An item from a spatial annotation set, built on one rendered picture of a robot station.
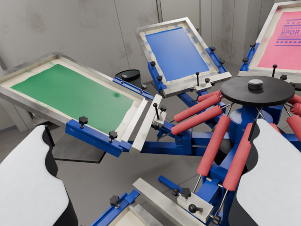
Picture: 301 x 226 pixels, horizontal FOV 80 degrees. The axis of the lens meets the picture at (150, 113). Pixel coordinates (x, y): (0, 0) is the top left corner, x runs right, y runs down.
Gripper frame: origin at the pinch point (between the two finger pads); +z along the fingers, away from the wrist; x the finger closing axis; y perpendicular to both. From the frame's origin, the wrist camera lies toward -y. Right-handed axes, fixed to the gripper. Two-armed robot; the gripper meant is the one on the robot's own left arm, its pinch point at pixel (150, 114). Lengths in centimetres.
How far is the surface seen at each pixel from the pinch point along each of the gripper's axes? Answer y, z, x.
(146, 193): 64, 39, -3
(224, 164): 61, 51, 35
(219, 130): 44, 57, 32
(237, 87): 30, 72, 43
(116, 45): 67, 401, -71
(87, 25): 26, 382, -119
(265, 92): 29, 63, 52
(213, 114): 41, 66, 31
